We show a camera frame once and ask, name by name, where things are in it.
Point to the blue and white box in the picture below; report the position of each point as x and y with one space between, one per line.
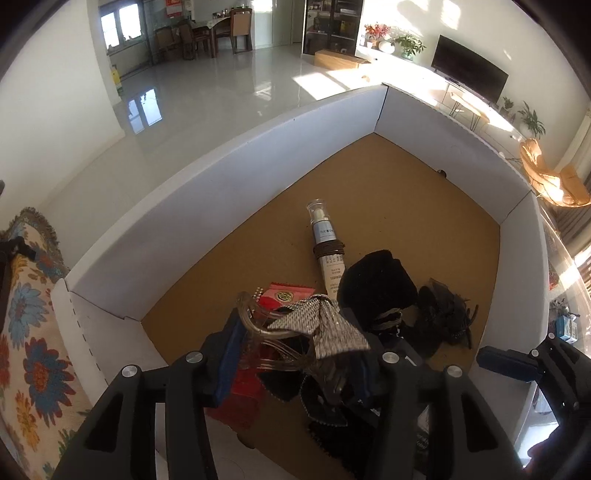
567 328

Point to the vase of red flowers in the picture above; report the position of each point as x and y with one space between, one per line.
377 37

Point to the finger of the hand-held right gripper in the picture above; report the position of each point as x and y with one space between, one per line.
503 364

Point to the small green potted plant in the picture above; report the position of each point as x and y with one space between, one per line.
507 105

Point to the light wooden dining chair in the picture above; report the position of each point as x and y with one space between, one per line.
241 27

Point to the dark dining chair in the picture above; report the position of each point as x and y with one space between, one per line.
173 41

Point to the black flat television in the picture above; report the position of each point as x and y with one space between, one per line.
466 69

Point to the black velvet scrunchie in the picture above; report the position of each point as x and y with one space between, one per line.
374 281

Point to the white television cabinet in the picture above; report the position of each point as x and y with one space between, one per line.
415 78

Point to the yellow container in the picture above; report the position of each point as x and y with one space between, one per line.
116 78

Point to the plain red snack packet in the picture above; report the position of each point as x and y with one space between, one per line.
242 397

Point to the brown cardboard carton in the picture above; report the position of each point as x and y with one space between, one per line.
339 59

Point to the black flower claw clip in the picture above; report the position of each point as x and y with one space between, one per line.
438 314

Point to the silver rhinestone bow claw clip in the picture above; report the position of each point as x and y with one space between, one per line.
323 323

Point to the bushy green potted plant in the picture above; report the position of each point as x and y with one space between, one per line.
410 46

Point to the dark glass display cabinet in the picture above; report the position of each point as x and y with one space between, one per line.
332 23

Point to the white cardboard box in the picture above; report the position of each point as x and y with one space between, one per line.
231 175

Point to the wooden bench with hairpin legs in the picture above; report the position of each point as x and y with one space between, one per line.
466 104

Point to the dining table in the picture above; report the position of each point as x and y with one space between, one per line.
214 25

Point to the tall leafy potted plant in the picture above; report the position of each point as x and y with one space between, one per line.
532 121

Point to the spray bottle with clear cap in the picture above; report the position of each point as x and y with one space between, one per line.
323 230

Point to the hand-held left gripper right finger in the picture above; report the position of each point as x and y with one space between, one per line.
364 385

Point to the orange lounge chair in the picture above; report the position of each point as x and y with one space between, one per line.
572 184
538 161

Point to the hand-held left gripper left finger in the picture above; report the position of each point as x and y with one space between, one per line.
228 364

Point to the floral printed blanket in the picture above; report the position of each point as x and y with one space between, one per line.
37 369

